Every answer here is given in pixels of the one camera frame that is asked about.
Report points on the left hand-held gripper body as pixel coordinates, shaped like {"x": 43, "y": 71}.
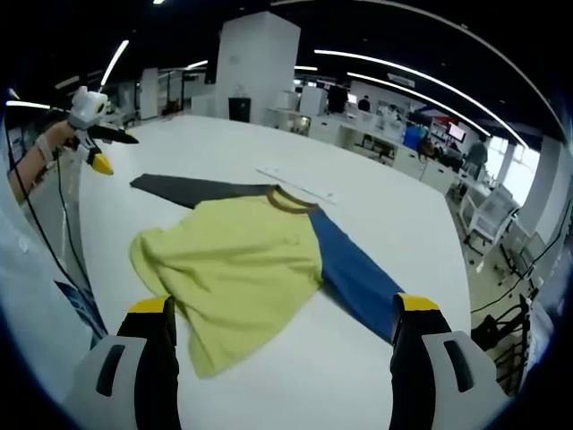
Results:
{"x": 87, "y": 112}

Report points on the yellow garment grey blue sleeves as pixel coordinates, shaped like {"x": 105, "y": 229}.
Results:
{"x": 233, "y": 269}

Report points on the white pillar beside black bin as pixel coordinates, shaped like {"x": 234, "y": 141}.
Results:
{"x": 259, "y": 67}

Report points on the black bin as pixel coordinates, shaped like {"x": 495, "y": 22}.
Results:
{"x": 239, "y": 109}

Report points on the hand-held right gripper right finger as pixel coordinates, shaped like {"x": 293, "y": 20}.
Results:
{"x": 412, "y": 367}

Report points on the blue crate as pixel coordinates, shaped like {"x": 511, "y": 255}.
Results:
{"x": 413, "y": 136}

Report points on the white mesh office chair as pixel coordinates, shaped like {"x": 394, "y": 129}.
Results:
{"x": 490, "y": 215}

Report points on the white cabinet row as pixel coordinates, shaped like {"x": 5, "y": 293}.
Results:
{"x": 380, "y": 139}

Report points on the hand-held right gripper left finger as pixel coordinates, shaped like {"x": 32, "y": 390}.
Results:
{"x": 152, "y": 367}

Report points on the person's white shirt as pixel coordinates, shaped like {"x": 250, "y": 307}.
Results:
{"x": 31, "y": 291}

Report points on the curved ceiling light strip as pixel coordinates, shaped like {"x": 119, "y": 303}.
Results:
{"x": 425, "y": 76}
{"x": 416, "y": 92}

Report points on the person's left hand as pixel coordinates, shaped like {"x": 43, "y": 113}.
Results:
{"x": 62, "y": 136}

